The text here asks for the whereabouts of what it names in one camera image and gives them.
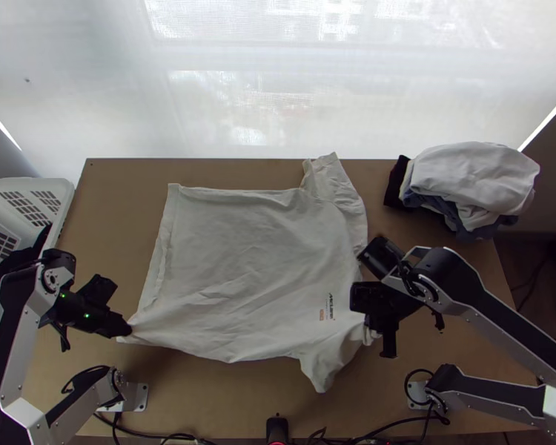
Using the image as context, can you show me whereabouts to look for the white laundry basket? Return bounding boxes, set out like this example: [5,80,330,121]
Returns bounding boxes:
[0,177,76,326]

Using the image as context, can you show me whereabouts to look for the black cable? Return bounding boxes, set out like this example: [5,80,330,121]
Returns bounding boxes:
[92,411,206,445]
[403,368,451,426]
[61,364,114,396]
[509,252,556,303]
[305,413,447,445]

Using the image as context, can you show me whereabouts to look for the pile of folded clothes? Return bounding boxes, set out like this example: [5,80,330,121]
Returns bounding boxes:
[383,141,542,243]

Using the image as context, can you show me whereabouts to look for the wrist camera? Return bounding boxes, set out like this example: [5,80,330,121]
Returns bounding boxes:
[349,280,385,316]
[76,274,119,311]

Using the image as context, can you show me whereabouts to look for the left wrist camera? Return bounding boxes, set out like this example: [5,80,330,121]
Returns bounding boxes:
[76,274,119,311]

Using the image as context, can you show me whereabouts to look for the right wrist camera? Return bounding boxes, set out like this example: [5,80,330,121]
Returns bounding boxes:
[349,280,385,316]

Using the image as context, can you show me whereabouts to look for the white t-shirt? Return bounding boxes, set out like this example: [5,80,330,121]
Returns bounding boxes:
[116,151,382,394]

